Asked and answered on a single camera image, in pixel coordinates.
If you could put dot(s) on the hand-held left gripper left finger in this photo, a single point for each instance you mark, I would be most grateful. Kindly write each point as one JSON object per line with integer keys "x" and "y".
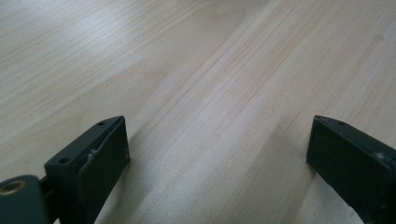
{"x": 93, "y": 161}

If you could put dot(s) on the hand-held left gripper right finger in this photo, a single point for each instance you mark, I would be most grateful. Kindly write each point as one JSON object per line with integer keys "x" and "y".
{"x": 351, "y": 165}

